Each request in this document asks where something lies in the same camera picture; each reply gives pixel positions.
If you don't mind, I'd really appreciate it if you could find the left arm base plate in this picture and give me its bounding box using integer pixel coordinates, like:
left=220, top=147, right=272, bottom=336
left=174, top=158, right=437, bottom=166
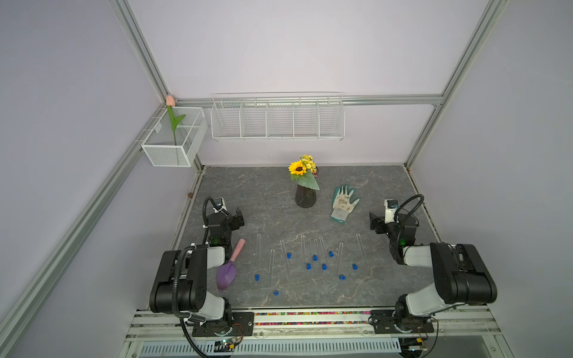
left=192, top=311, right=255, bottom=338

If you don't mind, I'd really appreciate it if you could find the white mesh wall basket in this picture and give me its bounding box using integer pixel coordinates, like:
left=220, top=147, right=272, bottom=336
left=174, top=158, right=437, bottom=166
left=141, top=106, right=208, bottom=168

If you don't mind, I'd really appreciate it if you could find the yellow sunflower bouquet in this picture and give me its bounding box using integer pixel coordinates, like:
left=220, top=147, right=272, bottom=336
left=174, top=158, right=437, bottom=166
left=288, top=155, right=319, bottom=190

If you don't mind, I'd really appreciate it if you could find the pink artificial tulip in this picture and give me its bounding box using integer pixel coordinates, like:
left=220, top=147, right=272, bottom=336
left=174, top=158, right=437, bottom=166
left=166, top=95, right=186, bottom=146

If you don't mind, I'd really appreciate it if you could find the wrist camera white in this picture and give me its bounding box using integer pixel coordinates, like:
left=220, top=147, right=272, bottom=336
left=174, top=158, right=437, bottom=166
left=213, top=197, right=228, bottom=215
left=384, top=199, right=399, bottom=224

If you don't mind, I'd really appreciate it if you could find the purple scoop pink handle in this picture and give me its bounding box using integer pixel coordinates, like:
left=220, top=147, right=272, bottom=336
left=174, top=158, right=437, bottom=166
left=216, top=239, right=246, bottom=291

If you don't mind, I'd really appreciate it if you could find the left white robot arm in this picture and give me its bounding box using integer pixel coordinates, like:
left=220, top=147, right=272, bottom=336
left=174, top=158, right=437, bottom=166
left=149, top=196, right=246, bottom=336

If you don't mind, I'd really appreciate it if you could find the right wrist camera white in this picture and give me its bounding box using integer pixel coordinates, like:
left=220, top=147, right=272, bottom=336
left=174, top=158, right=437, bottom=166
left=384, top=199, right=399, bottom=224

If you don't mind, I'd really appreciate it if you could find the white wire wall shelf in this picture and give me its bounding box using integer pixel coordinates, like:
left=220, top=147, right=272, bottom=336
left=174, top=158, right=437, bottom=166
left=210, top=92, right=346, bottom=141

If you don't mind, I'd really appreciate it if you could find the dark glass flower vase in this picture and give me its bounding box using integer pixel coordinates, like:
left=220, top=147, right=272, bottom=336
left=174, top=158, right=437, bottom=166
left=295, top=185, right=317, bottom=209

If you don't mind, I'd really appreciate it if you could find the white vented cable duct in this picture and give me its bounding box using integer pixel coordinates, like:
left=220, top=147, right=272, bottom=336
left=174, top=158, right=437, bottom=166
left=140, top=338, right=401, bottom=357

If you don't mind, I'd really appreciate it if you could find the clear test tube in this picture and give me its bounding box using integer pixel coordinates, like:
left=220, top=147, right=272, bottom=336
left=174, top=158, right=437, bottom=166
left=319, top=236, right=328, bottom=262
left=356, top=234, right=369, bottom=268

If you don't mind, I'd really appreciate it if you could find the green white work glove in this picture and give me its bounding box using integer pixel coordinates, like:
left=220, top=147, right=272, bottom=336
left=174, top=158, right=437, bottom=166
left=331, top=184, right=360, bottom=224

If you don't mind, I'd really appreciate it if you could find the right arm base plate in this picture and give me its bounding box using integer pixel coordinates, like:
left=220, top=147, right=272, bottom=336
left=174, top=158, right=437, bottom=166
left=368, top=310, right=434, bottom=334

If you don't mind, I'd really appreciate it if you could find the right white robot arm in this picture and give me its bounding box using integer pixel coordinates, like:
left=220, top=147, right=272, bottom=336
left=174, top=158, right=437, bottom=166
left=369, top=194, right=498, bottom=334

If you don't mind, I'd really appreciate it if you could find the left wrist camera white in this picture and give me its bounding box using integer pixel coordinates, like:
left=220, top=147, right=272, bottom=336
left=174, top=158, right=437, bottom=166
left=213, top=197, right=228, bottom=215

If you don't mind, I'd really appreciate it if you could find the green circuit board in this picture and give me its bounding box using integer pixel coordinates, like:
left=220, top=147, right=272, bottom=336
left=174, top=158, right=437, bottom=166
left=213, top=340, right=236, bottom=353

